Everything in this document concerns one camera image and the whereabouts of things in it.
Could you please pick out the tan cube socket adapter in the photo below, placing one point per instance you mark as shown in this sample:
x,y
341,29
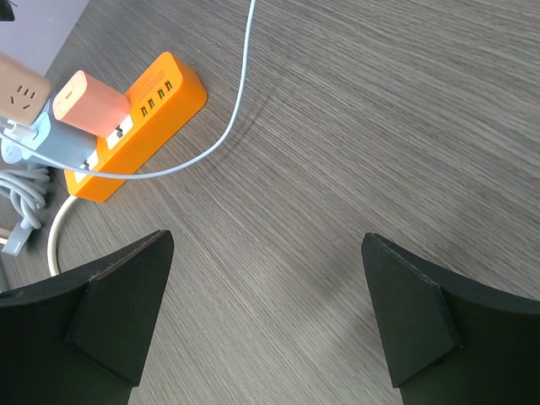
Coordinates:
x,y
23,91

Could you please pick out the orange power strip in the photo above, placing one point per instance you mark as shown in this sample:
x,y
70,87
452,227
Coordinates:
x,y
163,99

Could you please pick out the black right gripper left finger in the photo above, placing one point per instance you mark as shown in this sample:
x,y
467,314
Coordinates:
x,y
83,336

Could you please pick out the round light blue socket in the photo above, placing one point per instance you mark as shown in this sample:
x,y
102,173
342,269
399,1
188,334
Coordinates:
x,y
11,153

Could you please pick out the pink charger plug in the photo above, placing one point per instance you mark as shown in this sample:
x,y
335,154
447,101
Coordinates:
x,y
90,105

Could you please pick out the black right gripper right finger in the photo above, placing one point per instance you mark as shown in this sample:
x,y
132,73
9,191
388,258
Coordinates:
x,y
448,339

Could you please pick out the light blue charger plug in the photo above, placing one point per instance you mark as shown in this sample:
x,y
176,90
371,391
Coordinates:
x,y
58,140

